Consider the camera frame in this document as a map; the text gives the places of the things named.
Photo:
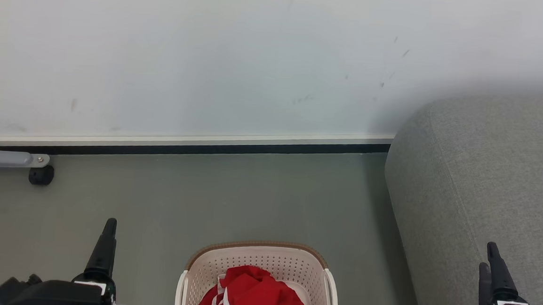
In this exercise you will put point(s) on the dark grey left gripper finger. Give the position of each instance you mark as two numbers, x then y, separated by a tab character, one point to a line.
103	250

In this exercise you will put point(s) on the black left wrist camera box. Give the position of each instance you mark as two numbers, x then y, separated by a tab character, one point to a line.
10	292

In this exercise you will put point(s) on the grey fabric sofa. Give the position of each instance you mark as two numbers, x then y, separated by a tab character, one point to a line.
486	184

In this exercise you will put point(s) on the red garment with white stripes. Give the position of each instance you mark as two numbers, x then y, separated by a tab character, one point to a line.
258	298

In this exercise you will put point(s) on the cream perforated laundry basket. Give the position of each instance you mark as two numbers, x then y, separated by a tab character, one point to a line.
293	262

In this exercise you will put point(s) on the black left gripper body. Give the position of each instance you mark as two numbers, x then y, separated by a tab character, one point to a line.
69	298

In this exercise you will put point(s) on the black caster wheel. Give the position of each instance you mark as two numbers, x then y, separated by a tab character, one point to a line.
41	175

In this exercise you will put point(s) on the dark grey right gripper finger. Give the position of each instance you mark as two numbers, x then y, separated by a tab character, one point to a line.
484	288
502	275

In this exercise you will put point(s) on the white and black baseboard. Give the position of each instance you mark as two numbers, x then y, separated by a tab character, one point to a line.
182	144

